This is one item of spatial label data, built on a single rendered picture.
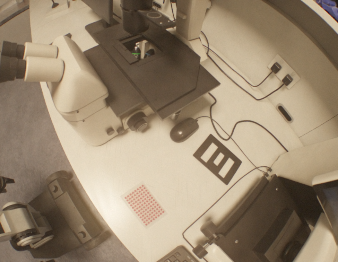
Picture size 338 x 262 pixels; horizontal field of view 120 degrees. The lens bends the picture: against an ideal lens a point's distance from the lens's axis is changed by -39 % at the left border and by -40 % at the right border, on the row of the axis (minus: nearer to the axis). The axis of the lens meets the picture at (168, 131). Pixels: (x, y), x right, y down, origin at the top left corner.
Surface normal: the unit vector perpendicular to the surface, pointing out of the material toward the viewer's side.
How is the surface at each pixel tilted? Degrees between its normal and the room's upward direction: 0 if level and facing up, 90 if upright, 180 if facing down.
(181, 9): 100
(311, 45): 90
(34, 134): 0
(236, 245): 0
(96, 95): 86
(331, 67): 90
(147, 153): 0
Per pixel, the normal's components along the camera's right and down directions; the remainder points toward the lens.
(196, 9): 0.62, 0.75
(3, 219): 0.01, -0.30
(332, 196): -0.78, 0.54
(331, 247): 0.28, -0.48
